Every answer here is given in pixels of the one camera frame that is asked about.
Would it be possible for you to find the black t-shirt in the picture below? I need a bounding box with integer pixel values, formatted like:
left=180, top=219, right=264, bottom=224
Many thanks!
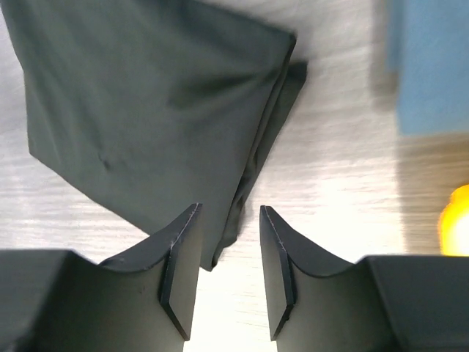
left=1, top=1, right=307, bottom=271

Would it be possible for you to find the folded grey-blue t-shirt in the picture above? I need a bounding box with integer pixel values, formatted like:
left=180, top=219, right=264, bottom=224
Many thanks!
left=387, top=0, right=468, bottom=136

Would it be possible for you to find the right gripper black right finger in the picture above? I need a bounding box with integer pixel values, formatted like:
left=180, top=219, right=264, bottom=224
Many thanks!
left=259, top=206, right=468, bottom=351

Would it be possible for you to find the yellow plastic bin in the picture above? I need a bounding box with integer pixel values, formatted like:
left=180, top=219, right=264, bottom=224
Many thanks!
left=438, top=185, right=468, bottom=257

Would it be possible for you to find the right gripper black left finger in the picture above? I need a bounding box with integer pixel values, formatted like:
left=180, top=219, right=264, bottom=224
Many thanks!
left=1, top=204, right=202, bottom=351

